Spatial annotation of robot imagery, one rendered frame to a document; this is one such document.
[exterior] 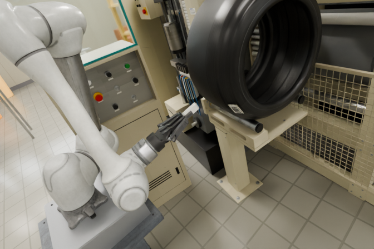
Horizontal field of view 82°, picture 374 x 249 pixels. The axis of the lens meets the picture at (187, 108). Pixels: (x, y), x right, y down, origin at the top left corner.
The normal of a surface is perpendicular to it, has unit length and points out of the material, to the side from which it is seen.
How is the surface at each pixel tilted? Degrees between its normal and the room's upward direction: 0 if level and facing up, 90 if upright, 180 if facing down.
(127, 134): 90
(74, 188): 88
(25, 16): 65
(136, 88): 90
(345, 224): 0
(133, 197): 82
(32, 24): 75
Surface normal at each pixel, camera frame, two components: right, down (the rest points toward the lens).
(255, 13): 0.36, 0.25
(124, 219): 0.62, 0.26
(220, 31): -0.66, -0.03
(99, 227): -0.20, -0.86
